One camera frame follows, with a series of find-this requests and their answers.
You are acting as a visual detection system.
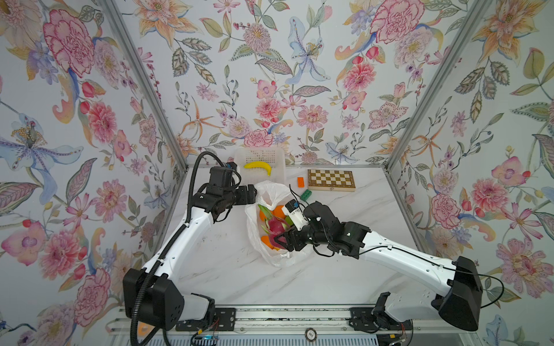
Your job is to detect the pink dragon fruit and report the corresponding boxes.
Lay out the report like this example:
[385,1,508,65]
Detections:
[258,204,293,235]

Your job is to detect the white translucent plastic bag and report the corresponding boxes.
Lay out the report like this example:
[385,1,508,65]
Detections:
[245,180,313,268]

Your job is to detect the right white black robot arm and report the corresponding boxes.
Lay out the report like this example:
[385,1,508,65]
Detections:
[269,200,483,332]

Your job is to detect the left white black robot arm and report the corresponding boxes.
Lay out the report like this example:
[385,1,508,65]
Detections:
[123,162,257,336]

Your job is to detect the green toy brick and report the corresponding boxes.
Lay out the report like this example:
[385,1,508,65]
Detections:
[300,189,312,202]

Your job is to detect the yellow banana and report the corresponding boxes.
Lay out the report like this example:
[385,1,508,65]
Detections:
[244,161,272,176]

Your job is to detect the wooden chessboard box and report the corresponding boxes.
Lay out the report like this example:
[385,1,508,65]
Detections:
[307,169,356,192]

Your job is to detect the white perforated plastic basket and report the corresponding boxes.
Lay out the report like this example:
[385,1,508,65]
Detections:
[234,147,286,185]

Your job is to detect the orange tape roll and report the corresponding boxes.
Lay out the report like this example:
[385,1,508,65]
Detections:
[137,322,154,339]

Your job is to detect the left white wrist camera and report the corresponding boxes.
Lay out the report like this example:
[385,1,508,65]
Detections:
[226,161,238,172]

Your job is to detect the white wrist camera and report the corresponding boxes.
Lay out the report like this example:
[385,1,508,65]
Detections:
[226,161,238,172]
[283,199,308,231]

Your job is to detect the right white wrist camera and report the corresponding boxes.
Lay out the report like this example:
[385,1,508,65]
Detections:
[283,199,308,231]

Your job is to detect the right thin black cable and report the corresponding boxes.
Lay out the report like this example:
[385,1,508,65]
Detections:
[287,183,506,346]

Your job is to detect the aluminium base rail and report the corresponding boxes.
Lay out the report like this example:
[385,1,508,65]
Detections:
[105,304,477,346]

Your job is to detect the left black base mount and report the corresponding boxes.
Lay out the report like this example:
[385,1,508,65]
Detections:
[175,307,237,332]

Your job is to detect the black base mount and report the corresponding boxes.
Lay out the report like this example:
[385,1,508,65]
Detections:
[175,307,237,332]
[348,292,413,334]

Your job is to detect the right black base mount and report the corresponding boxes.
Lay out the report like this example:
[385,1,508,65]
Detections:
[348,292,413,334]

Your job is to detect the left black corrugated cable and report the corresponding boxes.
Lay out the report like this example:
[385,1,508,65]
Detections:
[129,151,226,346]

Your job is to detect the left aluminium corner post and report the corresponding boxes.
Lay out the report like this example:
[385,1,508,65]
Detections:
[99,0,188,172]

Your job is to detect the aluminium corner post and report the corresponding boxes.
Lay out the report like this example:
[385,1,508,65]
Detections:
[99,0,188,172]
[383,0,493,173]

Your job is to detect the right aluminium corner post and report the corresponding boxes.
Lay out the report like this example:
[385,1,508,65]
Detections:
[383,0,493,173]

